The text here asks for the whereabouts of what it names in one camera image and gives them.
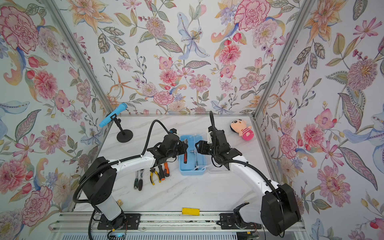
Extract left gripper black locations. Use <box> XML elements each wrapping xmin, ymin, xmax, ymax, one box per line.
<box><xmin>165</xmin><ymin>140</ymin><xmax>190</xmax><ymax>159</ymax></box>

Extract blue plastic tool box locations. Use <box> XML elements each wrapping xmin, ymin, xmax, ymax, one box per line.
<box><xmin>178</xmin><ymin>135</ymin><xmax>207</xmax><ymax>176</ymax></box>

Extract clear tool box lid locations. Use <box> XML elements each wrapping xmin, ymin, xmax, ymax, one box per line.
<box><xmin>206</xmin><ymin>164</ymin><xmax>230</xmax><ymax>175</ymax></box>

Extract yellow black pliers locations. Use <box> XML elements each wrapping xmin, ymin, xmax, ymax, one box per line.
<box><xmin>149</xmin><ymin>167</ymin><xmax>161</xmax><ymax>186</ymax></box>

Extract black handled ratchet wrench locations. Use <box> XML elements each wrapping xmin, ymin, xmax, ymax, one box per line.
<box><xmin>138</xmin><ymin>169</ymin><xmax>144</xmax><ymax>191</ymax></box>

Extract green black small screwdriver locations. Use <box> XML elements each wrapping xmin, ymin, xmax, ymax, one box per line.
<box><xmin>134</xmin><ymin>171</ymin><xmax>139</xmax><ymax>190</ymax></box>

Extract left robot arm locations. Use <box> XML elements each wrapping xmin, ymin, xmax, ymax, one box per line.
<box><xmin>73</xmin><ymin>133</ymin><xmax>188</xmax><ymax>222</ymax></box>

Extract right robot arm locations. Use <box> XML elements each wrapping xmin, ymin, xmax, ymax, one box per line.
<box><xmin>195</xmin><ymin>126</ymin><xmax>301</xmax><ymax>237</ymax></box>

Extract pink plush doll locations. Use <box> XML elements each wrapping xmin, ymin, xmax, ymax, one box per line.
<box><xmin>230</xmin><ymin>119</ymin><xmax>254</xmax><ymax>141</ymax></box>

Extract black microphone stand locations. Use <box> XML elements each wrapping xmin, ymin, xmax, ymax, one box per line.
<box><xmin>113</xmin><ymin>117</ymin><xmax>133</xmax><ymax>143</ymax></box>

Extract yellow tape strip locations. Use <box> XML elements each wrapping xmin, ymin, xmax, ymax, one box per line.
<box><xmin>182</xmin><ymin>208</ymin><xmax>200</xmax><ymax>216</ymax></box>

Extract blue microphone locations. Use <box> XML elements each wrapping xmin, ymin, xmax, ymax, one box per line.
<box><xmin>99</xmin><ymin>103</ymin><xmax>128</xmax><ymax>128</ymax></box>

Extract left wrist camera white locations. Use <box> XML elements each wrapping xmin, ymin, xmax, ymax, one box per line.
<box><xmin>169</xmin><ymin>129</ymin><xmax>177</xmax><ymax>135</ymax></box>

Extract orange handled screwdriver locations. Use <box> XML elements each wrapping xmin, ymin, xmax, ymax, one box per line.
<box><xmin>164</xmin><ymin>162</ymin><xmax>170</xmax><ymax>177</ymax></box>

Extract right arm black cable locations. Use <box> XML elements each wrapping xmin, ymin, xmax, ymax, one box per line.
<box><xmin>209</xmin><ymin>110</ymin><xmax>217</xmax><ymax>136</ymax></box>

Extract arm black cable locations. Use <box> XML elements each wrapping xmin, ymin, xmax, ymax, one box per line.
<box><xmin>140</xmin><ymin>119</ymin><xmax>170</xmax><ymax>157</ymax></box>
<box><xmin>209</xmin><ymin>110</ymin><xmax>217</xmax><ymax>136</ymax></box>

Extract red black handled screwdriver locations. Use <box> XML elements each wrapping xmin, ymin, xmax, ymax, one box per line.
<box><xmin>158</xmin><ymin>165</ymin><xmax>166</xmax><ymax>181</ymax></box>

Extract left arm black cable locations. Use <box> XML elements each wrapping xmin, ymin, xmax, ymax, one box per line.
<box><xmin>140</xmin><ymin>119</ymin><xmax>170</xmax><ymax>157</ymax></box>

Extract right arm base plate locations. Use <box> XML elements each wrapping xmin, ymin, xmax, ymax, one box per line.
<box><xmin>216</xmin><ymin>213</ymin><xmax>262</xmax><ymax>230</ymax></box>

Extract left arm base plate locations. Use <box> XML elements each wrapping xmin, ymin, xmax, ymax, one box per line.
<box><xmin>97</xmin><ymin>213</ymin><xmax>141</xmax><ymax>231</ymax></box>

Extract aluminium front rail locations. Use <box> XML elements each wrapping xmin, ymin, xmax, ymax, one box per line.
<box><xmin>47</xmin><ymin>211</ymin><xmax>307</xmax><ymax>233</ymax></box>

